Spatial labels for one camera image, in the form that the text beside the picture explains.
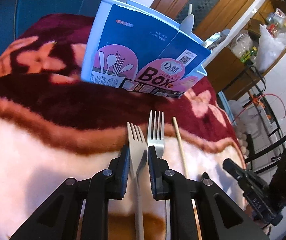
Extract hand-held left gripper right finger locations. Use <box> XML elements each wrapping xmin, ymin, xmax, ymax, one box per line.
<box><xmin>147</xmin><ymin>146</ymin><xmax>271</xmax><ymax>240</ymax></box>

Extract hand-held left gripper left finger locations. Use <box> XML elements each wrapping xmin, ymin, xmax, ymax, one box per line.
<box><xmin>9</xmin><ymin>144</ymin><xmax>130</xmax><ymax>240</ymax></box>

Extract white-handled fork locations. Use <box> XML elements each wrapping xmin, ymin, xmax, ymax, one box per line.
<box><xmin>127</xmin><ymin>122</ymin><xmax>148</xmax><ymax>240</ymax></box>

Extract blue utensil box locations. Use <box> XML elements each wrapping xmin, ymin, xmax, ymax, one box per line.
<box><xmin>80</xmin><ymin>0</ymin><xmax>212</xmax><ymax>99</ymax></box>

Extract steel knife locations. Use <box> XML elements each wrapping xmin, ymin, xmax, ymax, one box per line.
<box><xmin>202</xmin><ymin>29</ymin><xmax>230</xmax><ymax>49</ymax></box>

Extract pale grey spoon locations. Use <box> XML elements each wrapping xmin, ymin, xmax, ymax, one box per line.
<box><xmin>182</xmin><ymin>3</ymin><xmax>195</xmax><ymax>34</ymax></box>

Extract steel fork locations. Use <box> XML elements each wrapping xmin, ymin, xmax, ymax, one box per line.
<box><xmin>147</xmin><ymin>110</ymin><xmax>165</xmax><ymax>159</ymax></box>

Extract wooden chopstick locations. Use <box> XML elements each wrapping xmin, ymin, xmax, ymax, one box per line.
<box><xmin>172</xmin><ymin>117</ymin><xmax>190</xmax><ymax>178</ymax></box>

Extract black metal rack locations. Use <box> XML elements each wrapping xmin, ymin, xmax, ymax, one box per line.
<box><xmin>218</xmin><ymin>65</ymin><xmax>286</xmax><ymax>175</ymax></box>

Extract clear plastic bag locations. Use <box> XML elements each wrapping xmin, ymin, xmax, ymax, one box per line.
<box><xmin>228</xmin><ymin>100</ymin><xmax>253</xmax><ymax>160</ymax></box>

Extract light blue tray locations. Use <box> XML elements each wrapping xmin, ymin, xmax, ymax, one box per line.
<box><xmin>217</xmin><ymin>91</ymin><xmax>236</xmax><ymax>125</ymax></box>

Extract wooden shelf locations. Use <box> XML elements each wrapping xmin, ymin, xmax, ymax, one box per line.
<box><xmin>218</xmin><ymin>0</ymin><xmax>286</xmax><ymax>100</ymax></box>

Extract red and pink floral blanket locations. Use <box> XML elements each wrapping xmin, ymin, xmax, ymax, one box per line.
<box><xmin>0</xmin><ymin>14</ymin><xmax>248</xmax><ymax>240</ymax></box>

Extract clear plastic jar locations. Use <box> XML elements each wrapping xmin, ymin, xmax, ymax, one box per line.
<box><xmin>229</xmin><ymin>30</ymin><xmax>255</xmax><ymax>58</ymax></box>

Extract white plastic bag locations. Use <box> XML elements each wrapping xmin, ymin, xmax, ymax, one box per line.
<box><xmin>257</xmin><ymin>24</ymin><xmax>286</xmax><ymax>73</ymax></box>

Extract wooden door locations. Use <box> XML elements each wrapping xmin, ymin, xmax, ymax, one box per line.
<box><xmin>149</xmin><ymin>0</ymin><xmax>262</xmax><ymax>43</ymax></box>

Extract blue kitchen base cabinet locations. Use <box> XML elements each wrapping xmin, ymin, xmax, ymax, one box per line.
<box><xmin>0</xmin><ymin>0</ymin><xmax>111</xmax><ymax>80</ymax></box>

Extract red cable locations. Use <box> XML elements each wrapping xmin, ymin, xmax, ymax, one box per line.
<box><xmin>233</xmin><ymin>94</ymin><xmax>286</xmax><ymax>123</ymax></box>

